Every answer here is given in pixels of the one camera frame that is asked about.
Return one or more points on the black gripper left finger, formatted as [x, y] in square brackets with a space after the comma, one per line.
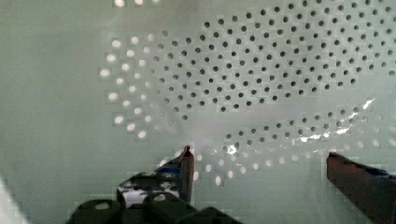
[175, 177]

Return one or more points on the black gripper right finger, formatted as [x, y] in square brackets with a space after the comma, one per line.
[370, 189]

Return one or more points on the green perforated strainer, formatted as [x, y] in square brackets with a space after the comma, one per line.
[95, 91]

